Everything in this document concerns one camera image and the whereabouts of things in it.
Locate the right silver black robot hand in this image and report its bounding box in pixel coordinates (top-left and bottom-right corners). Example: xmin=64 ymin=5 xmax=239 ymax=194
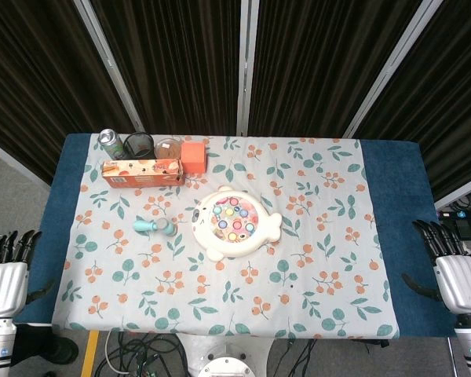
xmin=401 ymin=219 xmax=471 ymax=314

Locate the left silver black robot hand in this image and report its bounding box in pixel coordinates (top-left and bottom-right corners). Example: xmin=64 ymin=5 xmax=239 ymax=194
xmin=0 ymin=230 xmax=57 ymax=318

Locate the teal grey toy hammer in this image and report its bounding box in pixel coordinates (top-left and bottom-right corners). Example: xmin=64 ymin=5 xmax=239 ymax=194
xmin=132 ymin=217 xmax=178 ymax=238

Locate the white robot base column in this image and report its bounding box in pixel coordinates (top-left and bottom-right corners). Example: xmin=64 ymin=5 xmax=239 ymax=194
xmin=179 ymin=331 xmax=276 ymax=377

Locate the white plastic whack-a-mole toy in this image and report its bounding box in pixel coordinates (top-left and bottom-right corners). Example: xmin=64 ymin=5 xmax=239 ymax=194
xmin=191 ymin=185 xmax=283 ymax=262

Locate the black power strip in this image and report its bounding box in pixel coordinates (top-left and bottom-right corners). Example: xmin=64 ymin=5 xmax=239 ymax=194
xmin=436 ymin=209 xmax=471 ymax=221

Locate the blue table cover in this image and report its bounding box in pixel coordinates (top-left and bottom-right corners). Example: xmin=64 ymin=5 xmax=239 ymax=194
xmin=13 ymin=133 xmax=458 ymax=339

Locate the orange snack carton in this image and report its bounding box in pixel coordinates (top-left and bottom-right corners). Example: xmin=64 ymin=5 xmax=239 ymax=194
xmin=101 ymin=158 xmax=187 ymax=189

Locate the green drink can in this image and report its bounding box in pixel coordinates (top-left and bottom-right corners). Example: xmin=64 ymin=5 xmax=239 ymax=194
xmin=97 ymin=128 xmax=125 ymax=161

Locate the dark pleated curtain panel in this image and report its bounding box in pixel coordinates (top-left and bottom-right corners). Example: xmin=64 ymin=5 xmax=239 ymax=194
xmin=356 ymin=0 xmax=471 ymax=201
xmin=90 ymin=0 xmax=245 ymax=136
xmin=247 ymin=0 xmax=429 ymax=138
xmin=0 ymin=0 xmax=137 ymax=186

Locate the black mesh pen holder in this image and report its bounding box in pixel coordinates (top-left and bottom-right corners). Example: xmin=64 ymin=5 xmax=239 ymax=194
xmin=122 ymin=132 xmax=156 ymax=160

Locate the clear jar with brown contents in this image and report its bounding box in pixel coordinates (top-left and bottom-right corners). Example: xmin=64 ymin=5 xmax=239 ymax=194
xmin=153 ymin=137 xmax=184 ymax=160

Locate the floral print tablecloth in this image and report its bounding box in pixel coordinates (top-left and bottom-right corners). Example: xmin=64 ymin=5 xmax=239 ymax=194
xmin=50 ymin=134 xmax=401 ymax=340

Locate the orange cube block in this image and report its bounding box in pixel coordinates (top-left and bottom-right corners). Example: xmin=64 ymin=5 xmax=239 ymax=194
xmin=180 ymin=141 xmax=210 ymax=174

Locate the white floor cable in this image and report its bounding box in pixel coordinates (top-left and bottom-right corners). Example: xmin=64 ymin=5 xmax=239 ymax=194
xmin=104 ymin=331 xmax=131 ymax=375

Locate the black floor cable bundle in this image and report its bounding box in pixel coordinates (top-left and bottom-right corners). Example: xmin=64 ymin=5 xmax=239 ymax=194
xmin=93 ymin=331 xmax=193 ymax=377

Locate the grey metal partition post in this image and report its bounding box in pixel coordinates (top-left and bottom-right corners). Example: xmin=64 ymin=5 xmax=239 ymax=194
xmin=236 ymin=0 xmax=261 ymax=137
xmin=71 ymin=0 xmax=145 ymax=134
xmin=342 ymin=0 xmax=445 ymax=139

